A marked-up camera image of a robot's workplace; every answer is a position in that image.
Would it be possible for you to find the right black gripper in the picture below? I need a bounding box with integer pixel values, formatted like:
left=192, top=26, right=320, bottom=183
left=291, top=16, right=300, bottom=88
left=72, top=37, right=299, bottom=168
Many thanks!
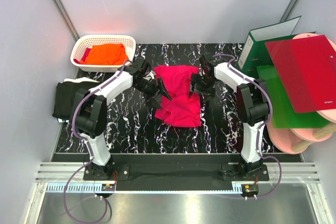
left=188, top=73, right=216, bottom=102

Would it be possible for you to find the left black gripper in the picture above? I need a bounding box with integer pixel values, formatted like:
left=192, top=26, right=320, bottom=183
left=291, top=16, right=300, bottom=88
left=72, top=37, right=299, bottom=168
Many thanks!
left=133, top=77, right=172, bottom=110

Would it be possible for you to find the magenta t shirt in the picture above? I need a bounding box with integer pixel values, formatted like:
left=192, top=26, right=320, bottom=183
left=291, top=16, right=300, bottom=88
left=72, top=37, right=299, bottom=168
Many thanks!
left=154, top=65, right=201, bottom=128

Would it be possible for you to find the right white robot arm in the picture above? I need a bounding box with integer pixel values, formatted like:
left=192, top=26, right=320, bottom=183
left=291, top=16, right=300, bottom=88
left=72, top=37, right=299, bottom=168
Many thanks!
left=190, top=54, right=273, bottom=180

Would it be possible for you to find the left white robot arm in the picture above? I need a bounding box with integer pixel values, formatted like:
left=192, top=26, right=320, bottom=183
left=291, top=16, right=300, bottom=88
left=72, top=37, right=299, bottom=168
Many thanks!
left=70, top=59, right=172, bottom=180

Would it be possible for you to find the green lever arch binder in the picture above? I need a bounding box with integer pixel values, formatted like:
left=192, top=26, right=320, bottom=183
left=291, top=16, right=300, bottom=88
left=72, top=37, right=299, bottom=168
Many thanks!
left=236, top=16, right=301, bottom=79

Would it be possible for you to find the orange t shirt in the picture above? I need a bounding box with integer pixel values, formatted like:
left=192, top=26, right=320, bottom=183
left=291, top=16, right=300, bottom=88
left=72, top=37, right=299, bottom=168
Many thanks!
left=79, top=44, right=128, bottom=66

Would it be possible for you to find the white plastic basket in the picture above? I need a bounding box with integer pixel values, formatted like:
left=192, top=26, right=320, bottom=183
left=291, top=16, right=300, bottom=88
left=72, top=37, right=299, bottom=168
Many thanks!
left=70, top=35, right=136, bottom=72

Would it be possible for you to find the folded black t shirt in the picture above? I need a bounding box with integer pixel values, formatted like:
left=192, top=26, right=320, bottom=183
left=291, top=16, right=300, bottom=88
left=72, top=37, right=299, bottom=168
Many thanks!
left=52, top=77, right=99, bottom=122

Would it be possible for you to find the green plastic folder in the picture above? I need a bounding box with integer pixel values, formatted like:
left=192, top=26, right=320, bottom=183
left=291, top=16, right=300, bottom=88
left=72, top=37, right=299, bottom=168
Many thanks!
left=257, top=66, right=330, bottom=129

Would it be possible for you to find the red plastic folder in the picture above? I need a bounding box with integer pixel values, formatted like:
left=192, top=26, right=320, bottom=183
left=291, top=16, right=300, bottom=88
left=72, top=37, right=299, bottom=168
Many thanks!
left=265, top=35, right=335, bottom=113

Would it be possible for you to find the pink round wooden stool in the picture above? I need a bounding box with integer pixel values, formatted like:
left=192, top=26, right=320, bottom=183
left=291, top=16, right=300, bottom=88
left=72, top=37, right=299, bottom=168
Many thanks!
left=267, top=34, right=335, bottom=154

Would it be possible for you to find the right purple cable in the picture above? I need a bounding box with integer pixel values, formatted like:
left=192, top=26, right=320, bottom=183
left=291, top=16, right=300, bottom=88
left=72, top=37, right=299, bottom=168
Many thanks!
left=212, top=54, right=282, bottom=200

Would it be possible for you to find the purple cable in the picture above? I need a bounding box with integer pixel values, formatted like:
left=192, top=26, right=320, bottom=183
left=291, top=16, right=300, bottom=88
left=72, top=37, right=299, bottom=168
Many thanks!
left=212, top=54, right=282, bottom=200
left=64, top=59, right=133, bottom=222

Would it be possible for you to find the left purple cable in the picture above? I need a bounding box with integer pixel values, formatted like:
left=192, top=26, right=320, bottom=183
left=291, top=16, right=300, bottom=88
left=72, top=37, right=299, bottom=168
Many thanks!
left=64, top=59, right=133, bottom=222

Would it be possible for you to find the aluminium rail frame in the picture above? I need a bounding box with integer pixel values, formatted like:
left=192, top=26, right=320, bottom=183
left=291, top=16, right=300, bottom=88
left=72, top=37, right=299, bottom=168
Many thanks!
left=24, top=163, right=334, bottom=223

